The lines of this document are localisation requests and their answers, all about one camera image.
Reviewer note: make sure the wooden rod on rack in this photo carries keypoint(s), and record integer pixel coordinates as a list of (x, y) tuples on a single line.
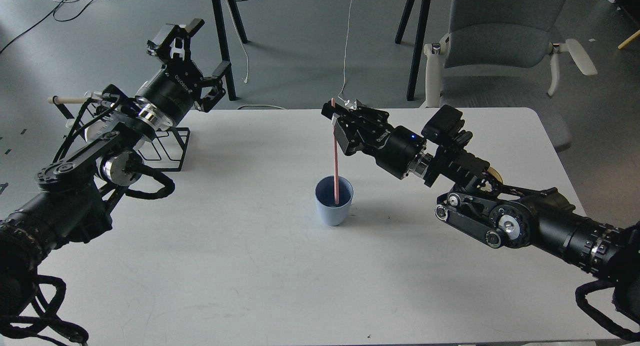
[(57, 100)]

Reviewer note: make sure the bamboo cylinder holder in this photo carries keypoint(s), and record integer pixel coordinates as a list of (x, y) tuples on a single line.
[(492, 177)]

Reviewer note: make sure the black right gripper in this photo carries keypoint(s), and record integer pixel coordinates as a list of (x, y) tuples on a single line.
[(366, 130)]

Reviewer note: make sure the black table legs right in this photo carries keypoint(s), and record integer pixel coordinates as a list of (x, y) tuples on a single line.
[(419, 40)]

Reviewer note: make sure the grey office chair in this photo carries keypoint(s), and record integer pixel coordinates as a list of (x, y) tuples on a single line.
[(510, 33)]

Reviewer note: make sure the light blue plastic cup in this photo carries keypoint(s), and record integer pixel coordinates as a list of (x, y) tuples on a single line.
[(332, 209)]

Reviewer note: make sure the black table legs left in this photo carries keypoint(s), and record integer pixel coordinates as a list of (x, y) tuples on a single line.
[(220, 27)]

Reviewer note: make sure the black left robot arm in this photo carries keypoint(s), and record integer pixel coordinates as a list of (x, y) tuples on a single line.
[(96, 166)]

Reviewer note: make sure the black wire dish rack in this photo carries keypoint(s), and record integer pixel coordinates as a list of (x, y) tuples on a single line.
[(165, 152)]

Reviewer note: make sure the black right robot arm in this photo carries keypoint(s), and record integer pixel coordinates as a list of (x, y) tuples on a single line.
[(481, 206)]

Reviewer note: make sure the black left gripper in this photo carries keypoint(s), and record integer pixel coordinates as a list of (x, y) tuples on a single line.
[(174, 90)]

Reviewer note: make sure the black table legs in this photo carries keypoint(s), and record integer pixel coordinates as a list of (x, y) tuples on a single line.
[(220, 27), (419, 40)]

